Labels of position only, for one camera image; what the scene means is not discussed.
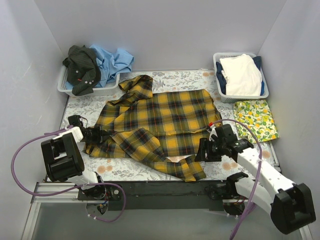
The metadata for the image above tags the light blue shirt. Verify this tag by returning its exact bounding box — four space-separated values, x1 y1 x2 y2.
89 44 135 88

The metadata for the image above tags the black pinstripe shirt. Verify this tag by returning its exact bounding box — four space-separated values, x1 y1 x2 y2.
62 45 101 97

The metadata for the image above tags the white folded shirt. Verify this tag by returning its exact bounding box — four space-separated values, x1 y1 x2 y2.
219 53 263 97

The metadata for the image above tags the yellow plaid flannel shirt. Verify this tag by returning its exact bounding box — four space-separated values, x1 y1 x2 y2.
84 75 221 182

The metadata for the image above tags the floral table mat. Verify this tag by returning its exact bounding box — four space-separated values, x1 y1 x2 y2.
46 69 277 182

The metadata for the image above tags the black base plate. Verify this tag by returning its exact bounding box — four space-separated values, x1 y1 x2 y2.
76 180 256 213

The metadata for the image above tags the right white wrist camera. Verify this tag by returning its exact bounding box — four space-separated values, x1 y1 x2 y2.
206 122 218 142

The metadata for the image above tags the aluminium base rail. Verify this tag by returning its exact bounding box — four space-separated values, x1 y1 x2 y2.
22 181 311 240

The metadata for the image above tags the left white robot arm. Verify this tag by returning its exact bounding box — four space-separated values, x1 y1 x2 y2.
41 115 109 201

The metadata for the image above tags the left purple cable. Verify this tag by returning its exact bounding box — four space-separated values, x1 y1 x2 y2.
10 126 127 224

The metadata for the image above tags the navy blue folded shirt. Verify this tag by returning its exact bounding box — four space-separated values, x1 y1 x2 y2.
215 55 266 96

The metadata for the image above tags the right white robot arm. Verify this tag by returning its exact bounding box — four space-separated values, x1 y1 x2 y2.
195 123 316 235

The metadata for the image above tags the left white laundry basket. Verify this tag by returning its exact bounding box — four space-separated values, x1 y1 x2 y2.
57 66 120 97

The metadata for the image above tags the lemon print cloth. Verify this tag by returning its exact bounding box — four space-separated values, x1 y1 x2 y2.
233 99 279 144

